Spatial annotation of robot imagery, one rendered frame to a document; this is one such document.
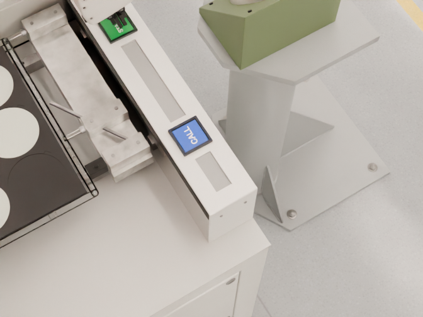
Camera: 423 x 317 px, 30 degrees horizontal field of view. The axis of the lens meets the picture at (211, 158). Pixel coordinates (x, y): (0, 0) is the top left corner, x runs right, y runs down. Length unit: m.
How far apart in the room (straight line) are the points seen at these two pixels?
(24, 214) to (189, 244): 0.29
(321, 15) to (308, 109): 0.90
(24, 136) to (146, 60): 0.26
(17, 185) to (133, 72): 0.28
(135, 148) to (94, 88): 0.16
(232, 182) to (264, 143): 0.70
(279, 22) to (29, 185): 0.55
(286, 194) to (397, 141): 0.39
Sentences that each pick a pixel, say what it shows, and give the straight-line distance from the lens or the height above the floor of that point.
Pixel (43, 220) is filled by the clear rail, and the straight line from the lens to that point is 1.37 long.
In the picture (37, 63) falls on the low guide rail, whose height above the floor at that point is 0.84.
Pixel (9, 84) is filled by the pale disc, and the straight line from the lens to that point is 1.50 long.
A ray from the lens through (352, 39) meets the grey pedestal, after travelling 1.64.
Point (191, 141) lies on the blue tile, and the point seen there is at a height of 0.96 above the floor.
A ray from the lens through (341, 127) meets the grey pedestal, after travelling 2.45.
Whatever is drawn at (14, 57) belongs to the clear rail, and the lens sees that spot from 1.53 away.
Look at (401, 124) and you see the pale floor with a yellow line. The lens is 2.51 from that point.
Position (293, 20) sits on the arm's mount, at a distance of 1.54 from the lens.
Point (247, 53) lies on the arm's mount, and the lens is 1.53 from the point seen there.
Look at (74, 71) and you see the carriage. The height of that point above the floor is 0.88.
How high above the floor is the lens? 2.17
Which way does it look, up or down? 65 degrees down
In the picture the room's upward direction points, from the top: 2 degrees clockwise
